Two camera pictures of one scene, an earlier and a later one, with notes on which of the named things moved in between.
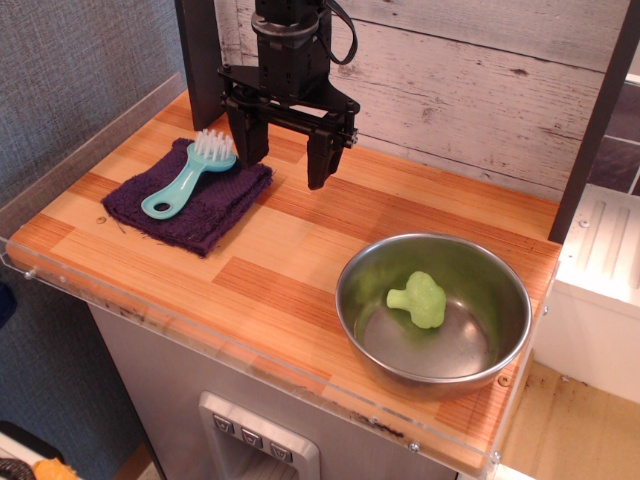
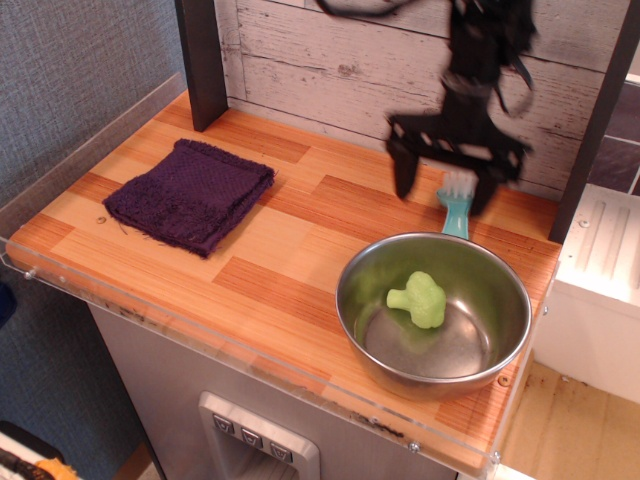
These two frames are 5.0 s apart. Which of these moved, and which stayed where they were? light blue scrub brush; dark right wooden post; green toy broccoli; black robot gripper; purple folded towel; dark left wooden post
Moved: light blue scrub brush; black robot gripper
Stayed: purple folded towel; dark left wooden post; dark right wooden post; green toy broccoli
